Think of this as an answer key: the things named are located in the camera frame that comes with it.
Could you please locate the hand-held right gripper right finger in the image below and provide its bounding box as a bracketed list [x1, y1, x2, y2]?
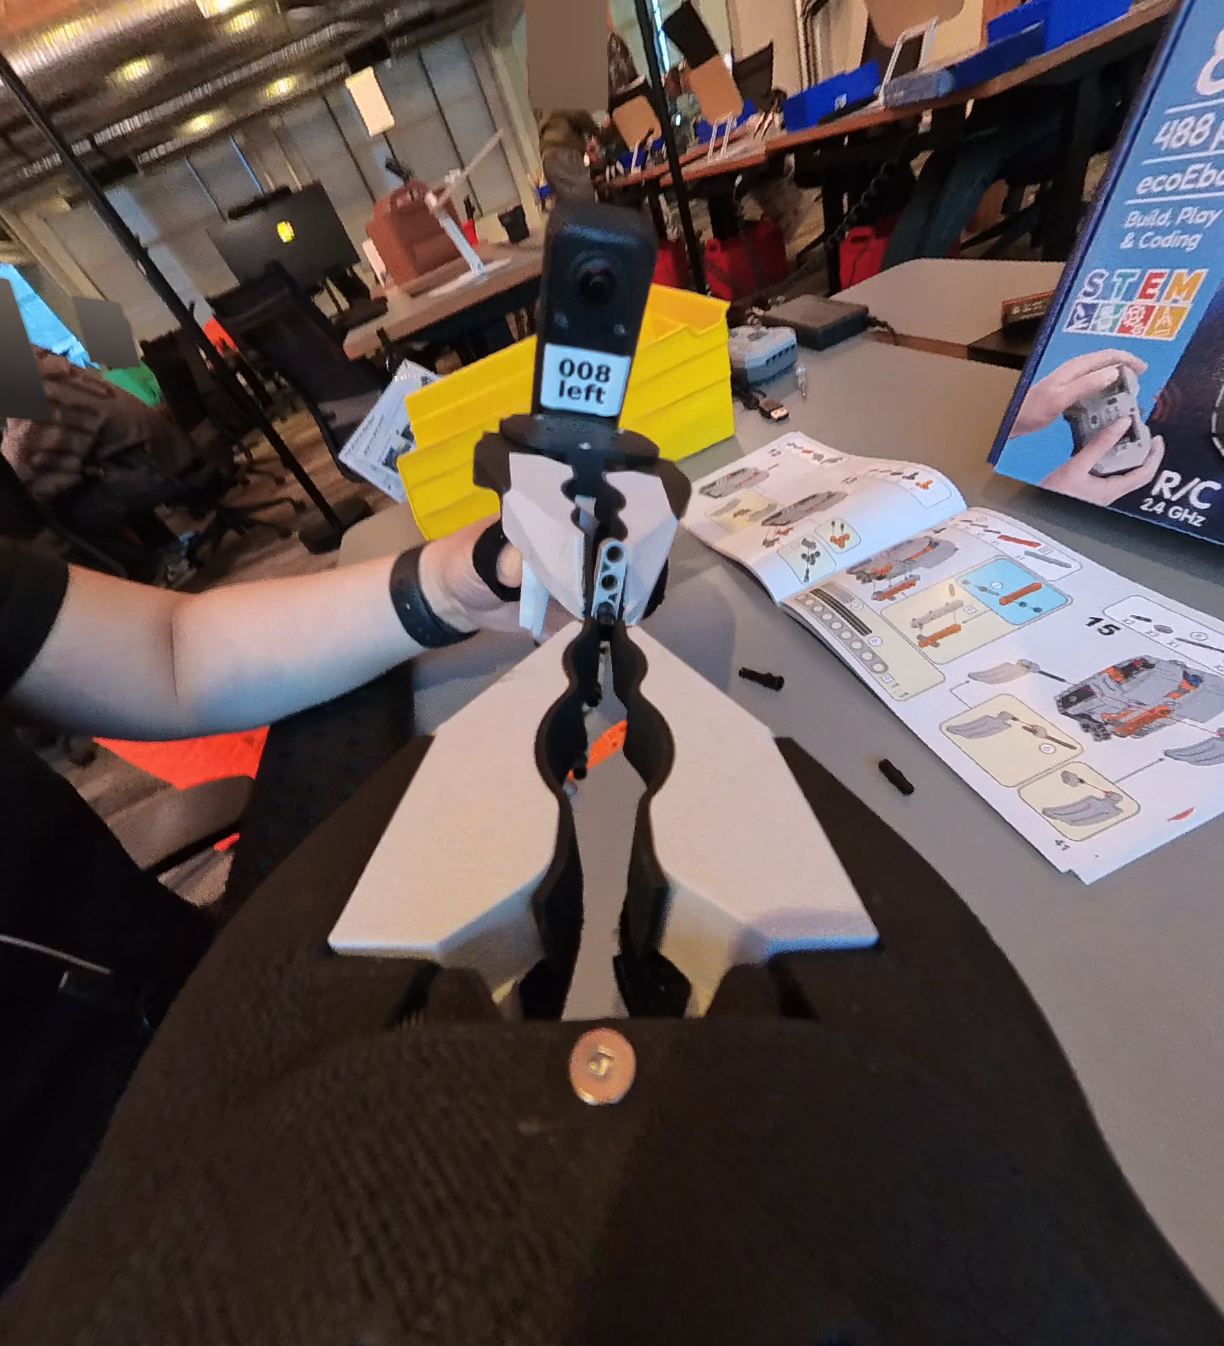
[631, 629, 881, 1018]

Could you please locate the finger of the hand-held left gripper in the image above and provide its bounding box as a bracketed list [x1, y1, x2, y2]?
[501, 455, 599, 644]
[606, 473, 683, 623]

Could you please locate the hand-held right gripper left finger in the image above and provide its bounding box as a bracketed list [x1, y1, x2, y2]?
[330, 623, 574, 1018]

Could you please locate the grey perforated building beam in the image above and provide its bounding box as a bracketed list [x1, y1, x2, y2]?
[585, 536, 637, 633]

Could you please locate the person's left forearm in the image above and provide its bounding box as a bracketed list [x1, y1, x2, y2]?
[2, 547, 435, 744]

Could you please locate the grey desk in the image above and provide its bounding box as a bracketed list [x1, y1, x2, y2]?
[338, 337, 1224, 1346]

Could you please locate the person's left hand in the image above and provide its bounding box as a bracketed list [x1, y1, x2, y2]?
[425, 521, 530, 634]

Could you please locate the yellow storage bin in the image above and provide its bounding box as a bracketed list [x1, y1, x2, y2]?
[398, 282, 735, 540]

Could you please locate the black wristband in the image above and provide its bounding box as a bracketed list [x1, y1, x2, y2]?
[389, 545, 483, 648]

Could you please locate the red bag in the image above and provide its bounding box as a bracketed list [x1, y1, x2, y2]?
[837, 215, 898, 291]
[704, 215, 791, 302]

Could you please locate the grey battery hub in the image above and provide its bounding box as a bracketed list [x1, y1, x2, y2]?
[728, 324, 801, 386]

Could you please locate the white paper leaflet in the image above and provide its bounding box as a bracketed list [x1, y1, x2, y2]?
[338, 361, 443, 504]

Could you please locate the black stand pole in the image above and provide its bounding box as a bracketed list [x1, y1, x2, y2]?
[633, 0, 708, 296]
[0, 0, 372, 554]

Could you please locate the brown bag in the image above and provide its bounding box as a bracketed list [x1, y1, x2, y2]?
[365, 181, 470, 287]

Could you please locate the black adapter box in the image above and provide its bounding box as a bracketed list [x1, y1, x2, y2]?
[762, 295, 874, 352]

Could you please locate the orange plastic object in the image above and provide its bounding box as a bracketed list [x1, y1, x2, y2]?
[94, 724, 269, 793]

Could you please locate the open instruction booklet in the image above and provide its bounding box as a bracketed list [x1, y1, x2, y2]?
[683, 430, 1224, 885]

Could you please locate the black office chair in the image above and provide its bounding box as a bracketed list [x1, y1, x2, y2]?
[206, 263, 387, 455]

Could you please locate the blue storage bin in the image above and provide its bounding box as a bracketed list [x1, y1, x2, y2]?
[780, 58, 888, 134]

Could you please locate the black monitor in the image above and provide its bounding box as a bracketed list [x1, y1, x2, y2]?
[206, 184, 362, 291]

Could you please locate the adjacent grey table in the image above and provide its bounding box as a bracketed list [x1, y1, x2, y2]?
[837, 257, 1069, 371]

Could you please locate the blue toy kit box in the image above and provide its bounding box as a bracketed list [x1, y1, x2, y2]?
[989, 0, 1224, 564]

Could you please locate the silver ventilation duct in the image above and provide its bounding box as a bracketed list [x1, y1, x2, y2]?
[0, 0, 509, 202]

